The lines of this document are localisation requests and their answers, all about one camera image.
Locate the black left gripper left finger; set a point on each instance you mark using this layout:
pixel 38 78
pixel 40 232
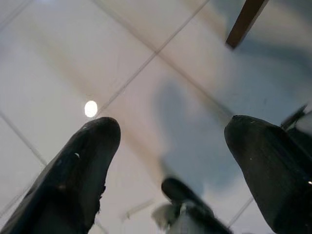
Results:
pixel 68 182

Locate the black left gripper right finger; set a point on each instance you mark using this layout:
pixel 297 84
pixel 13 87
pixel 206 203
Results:
pixel 275 175

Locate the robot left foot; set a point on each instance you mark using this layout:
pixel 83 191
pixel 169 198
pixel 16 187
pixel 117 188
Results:
pixel 187 207

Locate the brown wooden table bar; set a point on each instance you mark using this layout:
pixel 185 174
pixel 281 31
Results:
pixel 246 22

